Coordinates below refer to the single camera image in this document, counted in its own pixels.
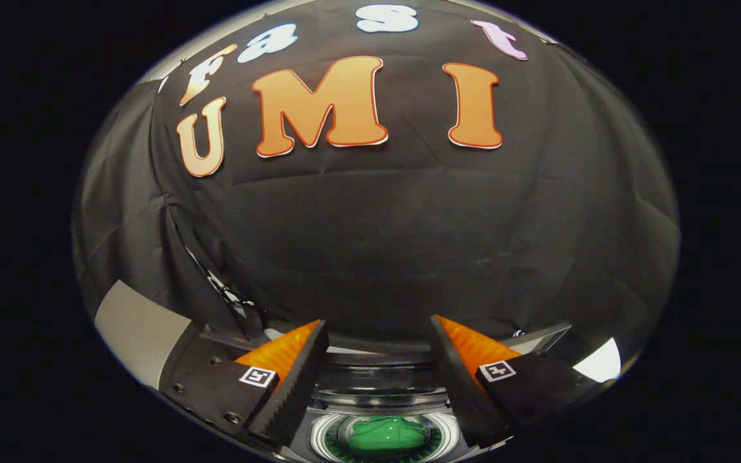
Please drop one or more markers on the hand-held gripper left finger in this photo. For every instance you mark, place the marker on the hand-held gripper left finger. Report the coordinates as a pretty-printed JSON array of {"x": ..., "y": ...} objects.
[{"x": 300, "y": 386}]

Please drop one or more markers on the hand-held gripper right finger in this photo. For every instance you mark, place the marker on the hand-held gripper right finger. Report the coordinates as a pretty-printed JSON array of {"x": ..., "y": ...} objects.
[{"x": 460, "y": 386}]

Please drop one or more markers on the grey toy washing machine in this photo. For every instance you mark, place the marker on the grey toy washing machine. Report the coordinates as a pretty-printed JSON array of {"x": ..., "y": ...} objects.
[{"x": 377, "y": 402}]

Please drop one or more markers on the green shirt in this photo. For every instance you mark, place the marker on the green shirt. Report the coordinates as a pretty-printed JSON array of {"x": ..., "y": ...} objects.
[{"x": 386, "y": 434}]

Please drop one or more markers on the white box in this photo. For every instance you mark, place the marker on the white box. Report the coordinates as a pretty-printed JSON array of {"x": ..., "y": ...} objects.
[{"x": 602, "y": 363}]

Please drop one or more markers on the black backdrop cloth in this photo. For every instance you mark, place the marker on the black backdrop cloth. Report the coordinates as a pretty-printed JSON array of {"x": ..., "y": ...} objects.
[{"x": 377, "y": 244}]

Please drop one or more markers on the grey box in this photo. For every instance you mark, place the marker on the grey box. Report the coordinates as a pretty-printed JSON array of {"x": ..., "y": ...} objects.
[{"x": 139, "y": 328}]

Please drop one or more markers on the white metal frame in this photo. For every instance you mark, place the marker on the white metal frame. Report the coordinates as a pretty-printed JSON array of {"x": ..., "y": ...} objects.
[{"x": 226, "y": 292}]

